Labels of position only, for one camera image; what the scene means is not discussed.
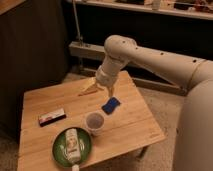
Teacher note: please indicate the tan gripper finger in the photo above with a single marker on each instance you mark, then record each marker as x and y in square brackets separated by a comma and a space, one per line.
[91, 83]
[110, 91]

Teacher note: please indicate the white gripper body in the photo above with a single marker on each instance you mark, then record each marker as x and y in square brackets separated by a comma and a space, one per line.
[107, 73]

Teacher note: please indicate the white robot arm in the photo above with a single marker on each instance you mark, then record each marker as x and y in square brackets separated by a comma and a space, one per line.
[194, 140]

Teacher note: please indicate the blue sponge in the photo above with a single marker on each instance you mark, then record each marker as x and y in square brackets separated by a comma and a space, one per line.
[111, 105]

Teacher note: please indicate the wooden folding table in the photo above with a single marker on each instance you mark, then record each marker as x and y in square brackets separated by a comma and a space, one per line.
[130, 127]

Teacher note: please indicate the long grey case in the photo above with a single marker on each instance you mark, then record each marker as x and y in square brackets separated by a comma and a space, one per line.
[133, 63]

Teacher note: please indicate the metal stand pole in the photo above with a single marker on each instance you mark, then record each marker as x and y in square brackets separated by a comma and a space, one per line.
[79, 37]

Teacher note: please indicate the green plate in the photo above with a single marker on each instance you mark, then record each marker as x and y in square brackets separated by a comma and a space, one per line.
[59, 147]

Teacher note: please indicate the white dressing bottle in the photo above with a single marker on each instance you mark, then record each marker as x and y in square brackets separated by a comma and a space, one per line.
[73, 148]

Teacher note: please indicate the background shelf with items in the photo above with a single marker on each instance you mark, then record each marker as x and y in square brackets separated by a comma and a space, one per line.
[198, 9]

